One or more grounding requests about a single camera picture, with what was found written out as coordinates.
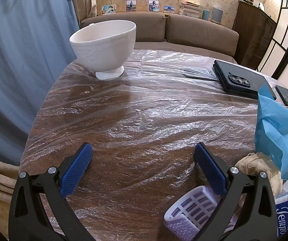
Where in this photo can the thin dark phone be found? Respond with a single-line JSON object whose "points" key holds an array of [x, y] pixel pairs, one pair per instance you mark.
{"points": [[285, 95]]}

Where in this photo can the blue curtain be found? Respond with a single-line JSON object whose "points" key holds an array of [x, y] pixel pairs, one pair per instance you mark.
{"points": [[21, 67]]}

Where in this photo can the white round plate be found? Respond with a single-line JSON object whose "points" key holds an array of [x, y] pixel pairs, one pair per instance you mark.
{"points": [[262, 7]]}

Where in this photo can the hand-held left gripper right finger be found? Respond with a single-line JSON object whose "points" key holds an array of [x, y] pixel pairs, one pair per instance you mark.
{"points": [[210, 172]]}

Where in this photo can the dark wooden cabinet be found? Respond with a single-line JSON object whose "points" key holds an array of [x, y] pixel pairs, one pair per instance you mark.
{"points": [[254, 35]]}

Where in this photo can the landscape building photo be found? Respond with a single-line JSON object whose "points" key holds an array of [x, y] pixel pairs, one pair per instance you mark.
{"points": [[169, 9]]}

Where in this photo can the thick black phone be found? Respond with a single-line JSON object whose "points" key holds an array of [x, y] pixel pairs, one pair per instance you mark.
{"points": [[225, 70]]}

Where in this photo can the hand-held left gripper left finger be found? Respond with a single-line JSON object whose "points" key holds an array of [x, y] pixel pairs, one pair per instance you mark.
{"points": [[76, 172]]}

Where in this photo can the white ceramic footed bowl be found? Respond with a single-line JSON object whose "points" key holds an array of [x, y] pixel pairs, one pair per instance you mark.
{"points": [[103, 47]]}

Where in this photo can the stack of books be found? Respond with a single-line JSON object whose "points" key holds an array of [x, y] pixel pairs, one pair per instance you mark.
{"points": [[190, 10]]}

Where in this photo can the small red ornament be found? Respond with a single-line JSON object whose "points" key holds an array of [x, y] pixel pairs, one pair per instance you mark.
{"points": [[249, 0]]}

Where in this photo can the clear plastic table cover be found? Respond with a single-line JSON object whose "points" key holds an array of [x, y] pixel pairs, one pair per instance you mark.
{"points": [[144, 120]]}

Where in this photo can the beige curtain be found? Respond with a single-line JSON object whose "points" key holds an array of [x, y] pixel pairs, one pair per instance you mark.
{"points": [[83, 0]]}

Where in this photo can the black framed sliding door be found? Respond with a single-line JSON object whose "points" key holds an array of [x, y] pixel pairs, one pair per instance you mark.
{"points": [[283, 37]]}

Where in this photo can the standing figure photo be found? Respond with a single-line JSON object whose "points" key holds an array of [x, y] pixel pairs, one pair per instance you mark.
{"points": [[131, 6]]}

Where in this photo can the brown paper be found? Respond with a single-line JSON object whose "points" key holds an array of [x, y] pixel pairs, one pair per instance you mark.
{"points": [[251, 163]]}

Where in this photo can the large grey speaker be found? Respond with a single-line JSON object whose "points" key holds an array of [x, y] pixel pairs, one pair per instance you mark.
{"points": [[217, 15]]}

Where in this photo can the photo with blue border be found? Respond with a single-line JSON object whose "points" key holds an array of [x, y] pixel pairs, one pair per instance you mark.
{"points": [[108, 10]]}

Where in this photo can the portrait photo with sunglasses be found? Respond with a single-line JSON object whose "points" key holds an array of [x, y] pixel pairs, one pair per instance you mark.
{"points": [[154, 5]]}

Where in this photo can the brown fabric sofa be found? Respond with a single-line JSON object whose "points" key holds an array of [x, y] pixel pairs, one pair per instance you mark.
{"points": [[196, 32]]}

